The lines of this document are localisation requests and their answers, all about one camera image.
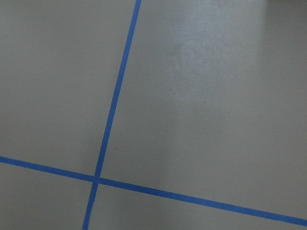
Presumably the blue tape line lengthwise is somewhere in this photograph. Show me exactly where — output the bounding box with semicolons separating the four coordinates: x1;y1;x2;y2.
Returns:
82;0;142;230

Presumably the blue tape line crosswise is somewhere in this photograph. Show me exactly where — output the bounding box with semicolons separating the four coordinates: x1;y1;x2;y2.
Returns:
0;156;307;226

